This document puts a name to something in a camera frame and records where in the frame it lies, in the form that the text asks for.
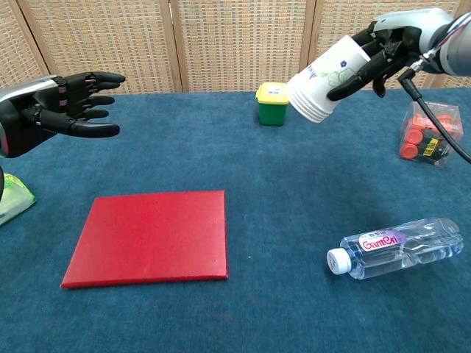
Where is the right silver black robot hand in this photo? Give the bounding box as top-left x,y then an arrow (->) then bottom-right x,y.
326,7 -> 456,102

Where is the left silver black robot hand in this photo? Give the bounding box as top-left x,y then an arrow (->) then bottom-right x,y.
0,72 -> 127,159

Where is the green tissue pack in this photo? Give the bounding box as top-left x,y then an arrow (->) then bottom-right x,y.
0,172 -> 38,226

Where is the clear box of red caps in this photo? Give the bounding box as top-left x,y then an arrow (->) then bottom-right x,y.
398,99 -> 461,169

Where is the green container with yellow lid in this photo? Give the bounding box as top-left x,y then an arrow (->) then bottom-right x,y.
255,82 -> 290,127

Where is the flat red box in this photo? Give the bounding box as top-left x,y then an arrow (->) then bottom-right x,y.
60,190 -> 229,290

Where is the woven bamboo folding screen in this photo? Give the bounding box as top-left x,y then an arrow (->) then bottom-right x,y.
0,0 -> 471,99

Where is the clear plastic water bottle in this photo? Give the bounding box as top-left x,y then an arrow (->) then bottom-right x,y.
326,216 -> 464,280

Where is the dark teal table mat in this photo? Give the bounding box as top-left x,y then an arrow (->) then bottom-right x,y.
0,87 -> 471,353

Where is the black right hand cable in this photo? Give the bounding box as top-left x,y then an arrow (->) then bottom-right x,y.
397,49 -> 471,165

